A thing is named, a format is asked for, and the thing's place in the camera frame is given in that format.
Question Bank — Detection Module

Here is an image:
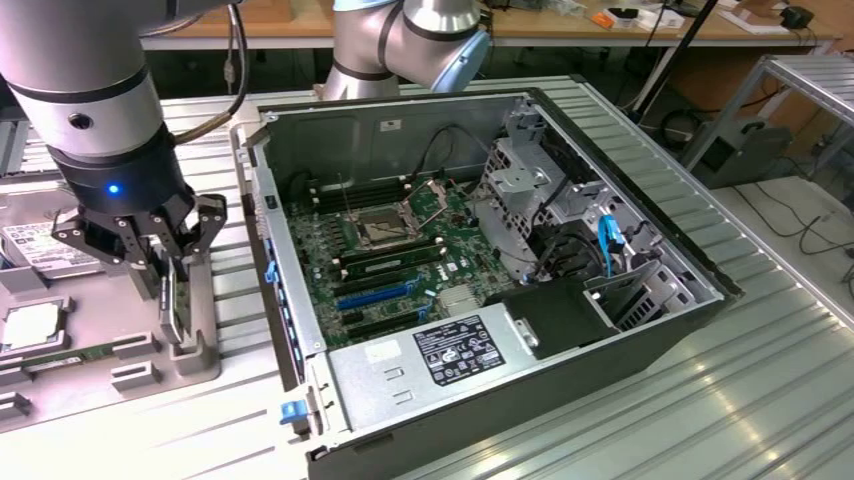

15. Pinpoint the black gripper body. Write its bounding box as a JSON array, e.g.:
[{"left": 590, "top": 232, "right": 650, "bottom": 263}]
[{"left": 47, "top": 123, "right": 199, "bottom": 261}]

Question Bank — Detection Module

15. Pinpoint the Nvidia graphics card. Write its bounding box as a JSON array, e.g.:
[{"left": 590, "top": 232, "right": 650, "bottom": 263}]
[{"left": 154, "top": 239, "right": 202, "bottom": 346}]

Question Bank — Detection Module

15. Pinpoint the silver hard disk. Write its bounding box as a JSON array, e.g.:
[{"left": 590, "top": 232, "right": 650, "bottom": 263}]
[{"left": 0, "top": 189, "right": 103, "bottom": 279}]

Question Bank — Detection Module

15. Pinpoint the blue card retention latch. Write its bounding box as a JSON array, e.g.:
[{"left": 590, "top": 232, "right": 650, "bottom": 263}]
[{"left": 262, "top": 238, "right": 299, "bottom": 359}]

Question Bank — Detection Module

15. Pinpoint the grey parts rack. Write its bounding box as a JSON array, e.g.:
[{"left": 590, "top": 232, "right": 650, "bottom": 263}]
[{"left": 0, "top": 219, "right": 226, "bottom": 436}]

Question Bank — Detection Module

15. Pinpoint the silver CPU chip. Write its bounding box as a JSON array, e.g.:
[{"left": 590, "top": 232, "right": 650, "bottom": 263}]
[{"left": 0, "top": 305, "right": 67, "bottom": 352}]

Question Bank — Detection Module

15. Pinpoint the thin socket locking lever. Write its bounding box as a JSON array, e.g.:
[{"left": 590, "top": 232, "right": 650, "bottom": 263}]
[{"left": 338, "top": 172, "right": 357, "bottom": 222}]

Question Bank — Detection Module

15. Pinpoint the black RAM slot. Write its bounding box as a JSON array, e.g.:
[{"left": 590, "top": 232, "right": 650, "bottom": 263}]
[
  {"left": 314, "top": 192, "right": 414, "bottom": 214},
  {"left": 311, "top": 180, "right": 411, "bottom": 201},
  {"left": 333, "top": 237, "right": 443, "bottom": 262},
  {"left": 337, "top": 242, "right": 446, "bottom": 267},
  {"left": 313, "top": 186, "right": 413, "bottom": 207},
  {"left": 310, "top": 175, "right": 410, "bottom": 195}
]

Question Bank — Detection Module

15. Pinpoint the green RAM stick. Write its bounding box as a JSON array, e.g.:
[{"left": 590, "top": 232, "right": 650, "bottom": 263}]
[
  {"left": 0, "top": 347, "right": 115, "bottom": 376},
  {"left": 342, "top": 244, "right": 447, "bottom": 280}
]

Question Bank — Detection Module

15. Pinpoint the CPU socket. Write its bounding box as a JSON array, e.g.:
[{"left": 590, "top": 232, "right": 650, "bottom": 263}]
[{"left": 351, "top": 206, "right": 421, "bottom": 250}]

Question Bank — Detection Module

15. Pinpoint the long black expansion slot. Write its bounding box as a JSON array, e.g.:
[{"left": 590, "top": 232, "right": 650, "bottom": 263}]
[
  {"left": 347, "top": 327, "right": 406, "bottom": 347},
  {"left": 331, "top": 275, "right": 410, "bottom": 298},
  {"left": 346, "top": 312, "right": 421, "bottom": 335}
]

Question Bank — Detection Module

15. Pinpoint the blue expansion slot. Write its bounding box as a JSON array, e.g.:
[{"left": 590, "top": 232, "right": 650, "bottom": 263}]
[{"left": 337, "top": 284, "right": 413, "bottom": 312}]

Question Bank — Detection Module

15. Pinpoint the silver socket cover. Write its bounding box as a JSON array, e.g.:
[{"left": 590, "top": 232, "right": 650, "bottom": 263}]
[{"left": 397, "top": 179, "right": 462, "bottom": 232}]

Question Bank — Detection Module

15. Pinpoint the green motherboard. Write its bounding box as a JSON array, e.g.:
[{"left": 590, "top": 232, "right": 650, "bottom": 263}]
[{"left": 285, "top": 179, "right": 533, "bottom": 350}]

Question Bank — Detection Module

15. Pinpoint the blue case latch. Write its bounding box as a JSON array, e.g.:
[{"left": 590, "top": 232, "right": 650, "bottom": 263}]
[{"left": 275, "top": 399, "right": 307, "bottom": 426}]

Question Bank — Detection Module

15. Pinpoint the silver chipset heatsink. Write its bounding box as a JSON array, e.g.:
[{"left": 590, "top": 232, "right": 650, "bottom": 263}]
[{"left": 437, "top": 287, "right": 481, "bottom": 310}]

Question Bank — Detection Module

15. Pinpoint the grey power supply unit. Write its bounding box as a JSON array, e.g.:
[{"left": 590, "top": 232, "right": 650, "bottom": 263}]
[{"left": 325, "top": 302, "right": 544, "bottom": 434}]

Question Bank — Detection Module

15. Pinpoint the black plastic air shroud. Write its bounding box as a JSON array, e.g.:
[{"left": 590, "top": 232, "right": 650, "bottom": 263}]
[{"left": 483, "top": 279, "right": 622, "bottom": 361}]

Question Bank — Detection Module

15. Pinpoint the wooden desk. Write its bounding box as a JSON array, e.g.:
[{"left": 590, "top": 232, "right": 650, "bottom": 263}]
[{"left": 137, "top": 0, "right": 844, "bottom": 51}]

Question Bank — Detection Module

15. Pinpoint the silver slotted disk bay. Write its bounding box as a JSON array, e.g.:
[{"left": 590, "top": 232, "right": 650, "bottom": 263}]
[{"left": 584, "top": 259, "right": 693, "bottom": 335}]

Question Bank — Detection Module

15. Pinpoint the black open PC case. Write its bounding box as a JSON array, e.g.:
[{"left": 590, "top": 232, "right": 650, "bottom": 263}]
[{"left": 230, "top": 87, "right": 746, "bottom": 480}]

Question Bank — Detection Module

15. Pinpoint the orange and white box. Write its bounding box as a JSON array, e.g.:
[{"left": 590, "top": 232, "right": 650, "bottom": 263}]
[{"left": 590, "top": 7, "right": 642, "bottom": 30}]

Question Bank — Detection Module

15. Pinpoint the black stand pole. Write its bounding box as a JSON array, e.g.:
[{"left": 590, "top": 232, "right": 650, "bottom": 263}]
[{"left": 630, "top": 0, "right": 722, "bottom": 114}]

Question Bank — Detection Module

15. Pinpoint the black equipment box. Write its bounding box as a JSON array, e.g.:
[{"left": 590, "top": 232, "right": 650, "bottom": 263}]
[{"left": 686, "top": 119, "right": 794, "bottom": 190}]

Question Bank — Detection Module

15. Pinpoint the black power adapter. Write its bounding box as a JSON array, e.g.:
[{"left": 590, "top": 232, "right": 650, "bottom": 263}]
[{"left": 780, "top": 5, "right": 814, "bottom": 30}]

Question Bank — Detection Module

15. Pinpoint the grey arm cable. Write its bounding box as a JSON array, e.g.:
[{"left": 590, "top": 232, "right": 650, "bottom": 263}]
[{"left": 170, "top": 0, "right": 250, "bottom": 147}]

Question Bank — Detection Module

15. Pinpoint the thin black wire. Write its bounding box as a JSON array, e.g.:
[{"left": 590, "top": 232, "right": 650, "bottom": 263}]
[{"left": 411, "top": 126, "right": 500, "bottom": 186}]

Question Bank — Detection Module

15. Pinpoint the black wire bundle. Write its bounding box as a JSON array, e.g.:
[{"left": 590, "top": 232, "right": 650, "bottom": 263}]
[{"left": 530, "top": 222, "right": 613, "bottom": 284}]

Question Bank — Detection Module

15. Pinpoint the blue disk wire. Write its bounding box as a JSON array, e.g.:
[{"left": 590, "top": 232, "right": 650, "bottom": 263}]
[{"left": 598, "top": 213, "right": 628, "bottom": 279}]

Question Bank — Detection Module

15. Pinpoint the black floor cable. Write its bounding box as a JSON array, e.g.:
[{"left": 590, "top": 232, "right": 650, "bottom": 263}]
[{"left": 753, "top": 182, "right": 854, "bottom": 257}]

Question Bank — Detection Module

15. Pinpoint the metal frame table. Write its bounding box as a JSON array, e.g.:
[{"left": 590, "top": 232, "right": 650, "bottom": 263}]
[{"left": 680, "top": 53, "right": 854, "bottom": 184}]

